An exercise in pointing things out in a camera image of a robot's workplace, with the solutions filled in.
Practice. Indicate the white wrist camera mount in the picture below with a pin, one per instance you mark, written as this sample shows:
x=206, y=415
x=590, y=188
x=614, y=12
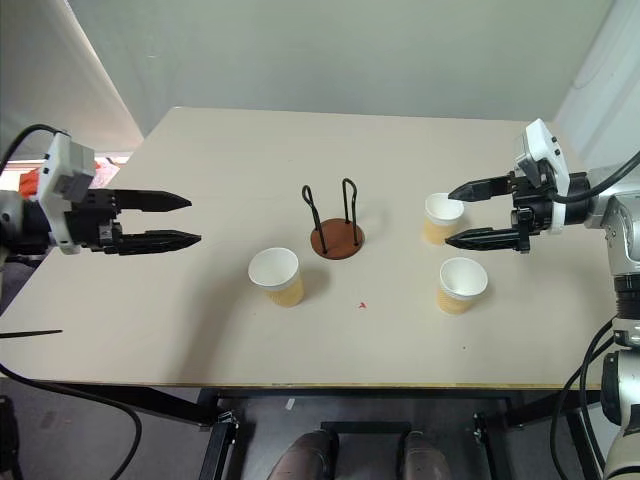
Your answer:
x=542, y=137
x=62, y=165

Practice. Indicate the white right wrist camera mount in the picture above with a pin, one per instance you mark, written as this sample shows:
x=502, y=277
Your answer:
x=542, y=137

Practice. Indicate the black metal table frame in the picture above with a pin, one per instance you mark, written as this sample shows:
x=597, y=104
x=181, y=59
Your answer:
x=220, y=425

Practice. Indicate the thin black rod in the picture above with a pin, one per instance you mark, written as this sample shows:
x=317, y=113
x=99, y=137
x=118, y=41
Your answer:
x=30, y=333

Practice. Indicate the red and white clutter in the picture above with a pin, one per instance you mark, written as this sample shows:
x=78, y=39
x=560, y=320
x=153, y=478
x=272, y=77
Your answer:
x=107, y=170

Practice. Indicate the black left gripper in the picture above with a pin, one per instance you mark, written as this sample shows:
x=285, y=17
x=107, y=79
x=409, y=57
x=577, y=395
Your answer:
x=92, y=220

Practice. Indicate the dark rounded shape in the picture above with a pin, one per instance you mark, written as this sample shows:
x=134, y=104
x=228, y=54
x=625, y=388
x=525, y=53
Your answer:
x=425, y=457
x=305, y=457

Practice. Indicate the tan paper cup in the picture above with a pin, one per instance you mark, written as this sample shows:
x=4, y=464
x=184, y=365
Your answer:
x=442, y=210
x=462, y=280
x=275, y=267

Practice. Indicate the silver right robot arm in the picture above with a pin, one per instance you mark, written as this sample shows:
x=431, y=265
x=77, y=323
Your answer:
x=622, y=225

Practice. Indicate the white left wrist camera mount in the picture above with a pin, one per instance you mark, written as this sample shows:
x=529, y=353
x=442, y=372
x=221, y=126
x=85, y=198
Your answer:
x=62, y=165

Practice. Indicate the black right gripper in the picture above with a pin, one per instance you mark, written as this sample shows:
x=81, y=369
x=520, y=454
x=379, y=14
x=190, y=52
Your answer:
x=532, y=205

